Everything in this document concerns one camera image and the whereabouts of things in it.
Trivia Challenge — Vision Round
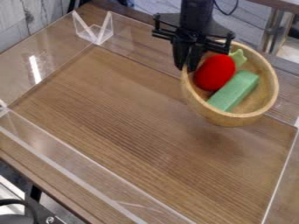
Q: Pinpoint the clear acrylic tray wall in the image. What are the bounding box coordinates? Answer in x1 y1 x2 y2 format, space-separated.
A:
0 101 195 224

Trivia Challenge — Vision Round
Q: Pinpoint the red fruit with green leaf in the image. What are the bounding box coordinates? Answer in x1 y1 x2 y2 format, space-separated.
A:
193 49 248 91

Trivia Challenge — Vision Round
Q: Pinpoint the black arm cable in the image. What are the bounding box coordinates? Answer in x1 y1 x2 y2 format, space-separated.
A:
212 0 239 17

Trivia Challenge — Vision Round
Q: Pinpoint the metal frame in background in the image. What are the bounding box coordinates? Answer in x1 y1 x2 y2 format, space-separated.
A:
260 8 299 54

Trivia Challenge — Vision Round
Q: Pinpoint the green rectangular block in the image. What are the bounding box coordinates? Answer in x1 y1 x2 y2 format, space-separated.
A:
207 70 259 112

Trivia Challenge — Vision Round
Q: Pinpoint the wooden bowl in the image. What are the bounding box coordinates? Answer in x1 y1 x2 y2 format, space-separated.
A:
181 42 279 127

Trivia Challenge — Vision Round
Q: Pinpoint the black table leg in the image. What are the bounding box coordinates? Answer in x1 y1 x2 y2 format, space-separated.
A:
29 185 42 202

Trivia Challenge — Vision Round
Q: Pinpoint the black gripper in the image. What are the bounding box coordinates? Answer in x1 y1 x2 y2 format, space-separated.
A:
152 0 235 72

